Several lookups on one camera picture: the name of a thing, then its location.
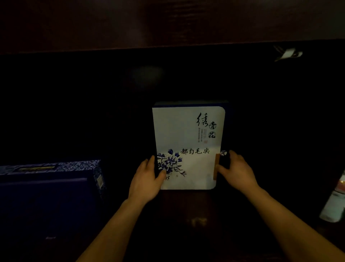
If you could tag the person's left hand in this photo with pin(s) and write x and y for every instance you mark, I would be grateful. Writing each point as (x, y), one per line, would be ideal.
(145, 183)

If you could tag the person's right hand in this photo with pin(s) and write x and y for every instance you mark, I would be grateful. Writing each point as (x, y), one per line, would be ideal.
(240, 175)

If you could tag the white floral tea box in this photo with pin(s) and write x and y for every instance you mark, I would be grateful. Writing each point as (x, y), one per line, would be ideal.
(188, 127)

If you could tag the white electrolyte drink bottle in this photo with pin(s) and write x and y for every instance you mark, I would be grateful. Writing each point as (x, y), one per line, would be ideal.
(334, 207)

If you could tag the dark blue patterned box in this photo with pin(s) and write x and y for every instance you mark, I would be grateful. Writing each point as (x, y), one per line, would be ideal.
(40, 205)

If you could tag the person's right forearm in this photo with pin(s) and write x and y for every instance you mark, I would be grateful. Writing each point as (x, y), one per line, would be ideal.
(291, 229)

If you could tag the person's left forearm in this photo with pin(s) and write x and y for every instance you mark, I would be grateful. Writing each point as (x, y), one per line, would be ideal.
(113, 234)

